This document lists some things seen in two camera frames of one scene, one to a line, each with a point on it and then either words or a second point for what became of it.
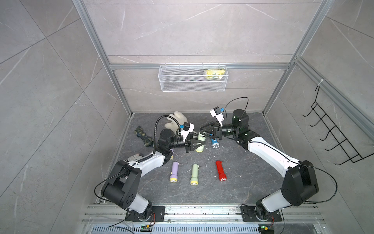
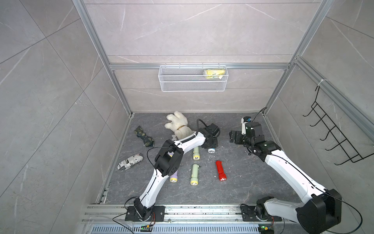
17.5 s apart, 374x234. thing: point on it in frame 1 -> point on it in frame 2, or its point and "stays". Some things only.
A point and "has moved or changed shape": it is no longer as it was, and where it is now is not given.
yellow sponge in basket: [212, 73] stays
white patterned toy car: [132, 160] stays
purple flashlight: [173, 177] stays
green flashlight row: [201, 137] has moved or changed shape
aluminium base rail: [224, 219] stays
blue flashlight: [215, 144] has moved or changed shape
